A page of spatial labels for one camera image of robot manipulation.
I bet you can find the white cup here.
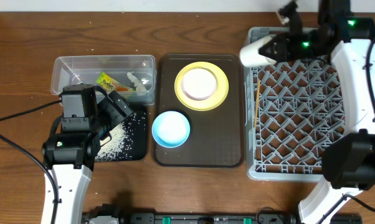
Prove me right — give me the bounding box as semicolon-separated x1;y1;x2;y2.
239;36;276;67

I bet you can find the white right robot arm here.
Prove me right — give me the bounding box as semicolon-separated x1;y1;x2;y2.
259;1;375;223

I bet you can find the black tray bin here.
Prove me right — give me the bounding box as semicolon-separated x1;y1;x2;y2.
92;104;148;162

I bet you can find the dark brown serving tray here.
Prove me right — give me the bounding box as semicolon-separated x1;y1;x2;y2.
153;54;245;168

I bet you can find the spilled rice pile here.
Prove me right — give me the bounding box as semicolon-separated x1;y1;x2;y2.
93;110;146;162

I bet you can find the yellow plate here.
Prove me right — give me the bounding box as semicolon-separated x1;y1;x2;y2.
174;62;229;111

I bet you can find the grey dishwasher rack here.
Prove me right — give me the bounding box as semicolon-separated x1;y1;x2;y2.
242;26;375;183

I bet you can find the light blue bowl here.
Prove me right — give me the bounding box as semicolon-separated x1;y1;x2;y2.
151;111;191;148

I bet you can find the wooden chopstick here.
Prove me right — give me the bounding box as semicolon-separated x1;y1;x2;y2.
254;79;261;129

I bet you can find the yellow green snack wrapper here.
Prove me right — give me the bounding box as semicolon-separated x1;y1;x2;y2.
95;72;134;91

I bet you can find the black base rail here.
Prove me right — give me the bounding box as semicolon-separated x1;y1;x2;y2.
81;203;363;224

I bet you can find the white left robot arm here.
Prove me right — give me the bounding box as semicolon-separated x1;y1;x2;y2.
41;91;133;223

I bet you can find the clear plastic bin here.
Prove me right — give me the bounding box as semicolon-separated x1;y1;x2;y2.
50;55;156;105

